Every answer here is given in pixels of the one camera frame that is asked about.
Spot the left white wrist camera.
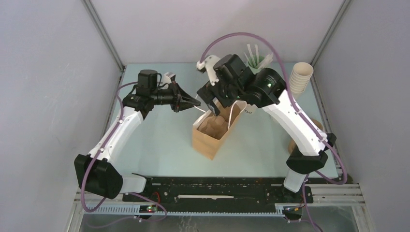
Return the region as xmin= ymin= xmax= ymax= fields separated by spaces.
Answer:
xmin=159 ymin=72 xmax=176 ymax=88

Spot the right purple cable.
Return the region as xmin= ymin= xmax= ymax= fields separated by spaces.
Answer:
xmin=199 ymin=32 xmax=348 ymax=186

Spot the green straw holder cup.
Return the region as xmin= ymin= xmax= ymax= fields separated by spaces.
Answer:
xmin=247 ymin=55 xmax=265 ymax=74

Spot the brown paper takeout bag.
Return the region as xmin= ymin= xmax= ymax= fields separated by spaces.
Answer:
xmin=192 ymin=101 xmax=247 ymax=160

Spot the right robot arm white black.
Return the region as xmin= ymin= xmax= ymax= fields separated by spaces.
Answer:
xmin=196 ymin=54 xmax=336 ymax=202

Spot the brown pulp cup carrier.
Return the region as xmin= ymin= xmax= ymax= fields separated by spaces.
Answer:
xmin=198 ymin=116 xmax=228 ymax=140
xmin=288 ymin=119 xmax=323 ymax=154

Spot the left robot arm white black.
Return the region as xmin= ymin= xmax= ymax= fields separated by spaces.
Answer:
xmin=74 ymin=69 xmax=201 ymax=201

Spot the wrapped straw leftmost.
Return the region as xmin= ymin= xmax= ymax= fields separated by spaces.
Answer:
xmin=247 ymin=44 xmax=256 ymax=68

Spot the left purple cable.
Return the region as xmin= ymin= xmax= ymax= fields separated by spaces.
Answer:
xmin=80 ymin=81 xmax=169 ymax=230

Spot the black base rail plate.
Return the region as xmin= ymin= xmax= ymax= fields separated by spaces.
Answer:
xmin=141 ymin=177 xmax=313 ymax=213

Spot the purple cable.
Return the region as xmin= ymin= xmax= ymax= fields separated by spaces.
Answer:
xmin=80 ymin=81 xmax=169 ymax=230
xmin=199 ymin=32 xmax=348 ymax=186

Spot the white cable duct strip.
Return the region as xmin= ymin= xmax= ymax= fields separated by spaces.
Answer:
xmin=91 ymin=204 xmax=284 ymax=217

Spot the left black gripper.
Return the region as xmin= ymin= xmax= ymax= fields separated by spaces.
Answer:
xmin=150 ymin=81 xmax=201 ymax=113

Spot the stack of white paper cups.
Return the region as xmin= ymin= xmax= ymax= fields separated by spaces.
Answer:
xmin=289 ymin=62 xmax=314 ymax=99

